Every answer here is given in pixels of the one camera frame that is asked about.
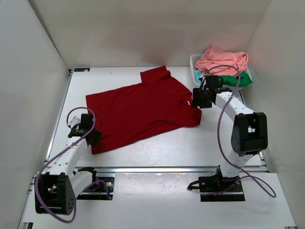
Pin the white plastic laundry basket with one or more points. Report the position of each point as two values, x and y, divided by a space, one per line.
195 57

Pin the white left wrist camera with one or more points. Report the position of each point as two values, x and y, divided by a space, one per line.
73 122

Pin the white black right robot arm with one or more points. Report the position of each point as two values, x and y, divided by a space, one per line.
249 135

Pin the green t-shirt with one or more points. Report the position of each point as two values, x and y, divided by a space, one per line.
232 81

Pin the red t-shirt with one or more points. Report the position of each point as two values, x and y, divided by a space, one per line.
157 105

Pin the teal t-shirt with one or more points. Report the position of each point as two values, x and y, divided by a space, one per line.
197 73

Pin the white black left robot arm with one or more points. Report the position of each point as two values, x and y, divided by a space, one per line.
59 183

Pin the aluminium rail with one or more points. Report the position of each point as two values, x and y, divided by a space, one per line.
155 170

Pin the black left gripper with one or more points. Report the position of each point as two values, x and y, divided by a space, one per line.
98 133

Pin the blue white label sticker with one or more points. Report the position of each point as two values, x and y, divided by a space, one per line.
81 70

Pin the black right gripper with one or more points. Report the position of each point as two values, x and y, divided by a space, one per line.
196 100

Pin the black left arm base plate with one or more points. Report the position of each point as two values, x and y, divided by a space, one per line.
102 190

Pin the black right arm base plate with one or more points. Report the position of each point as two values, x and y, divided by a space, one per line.
217 189

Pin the pink t-shirt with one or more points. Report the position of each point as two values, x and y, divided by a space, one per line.
216 58

